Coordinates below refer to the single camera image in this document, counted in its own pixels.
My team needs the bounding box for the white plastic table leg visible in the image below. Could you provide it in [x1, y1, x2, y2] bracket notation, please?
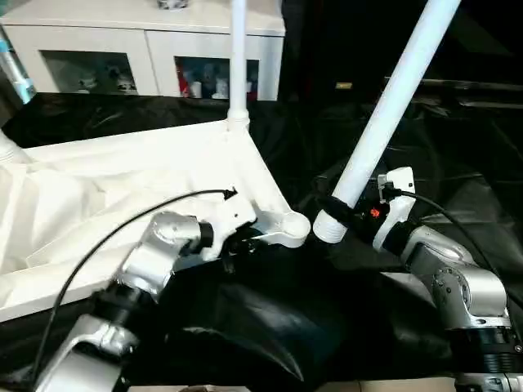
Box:
[312, 0, 463, 245]
[226, 0, 252, 134]
[0, 129, 26, 165]

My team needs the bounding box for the white plastic table top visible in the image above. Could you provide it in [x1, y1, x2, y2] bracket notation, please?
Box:
[0, 117, 312, 324]

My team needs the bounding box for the black work mat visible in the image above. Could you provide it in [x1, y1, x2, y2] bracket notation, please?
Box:
[0, 91, 523, 387]

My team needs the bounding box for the black furniture unit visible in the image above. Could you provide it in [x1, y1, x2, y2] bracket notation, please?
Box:
[279, 0, 523, 107]

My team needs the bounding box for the white glass-door cabinet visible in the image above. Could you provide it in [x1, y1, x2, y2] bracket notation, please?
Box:
[0, 0, 287, 102]

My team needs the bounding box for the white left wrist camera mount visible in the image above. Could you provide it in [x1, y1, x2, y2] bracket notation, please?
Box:
[199, 186, 259, 262]

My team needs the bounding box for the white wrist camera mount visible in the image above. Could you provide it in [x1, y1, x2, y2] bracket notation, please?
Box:
[372, 166, 416, 252]
[199, 186, 259, 262]

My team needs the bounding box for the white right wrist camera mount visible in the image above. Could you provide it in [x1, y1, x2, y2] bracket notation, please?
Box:
[372, 166, 416, 252]

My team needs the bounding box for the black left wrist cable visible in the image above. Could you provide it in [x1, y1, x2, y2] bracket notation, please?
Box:
[30, 186, 240, 371]

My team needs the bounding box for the light blue frame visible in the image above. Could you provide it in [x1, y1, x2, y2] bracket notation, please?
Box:
[0, 30, 37, 104]

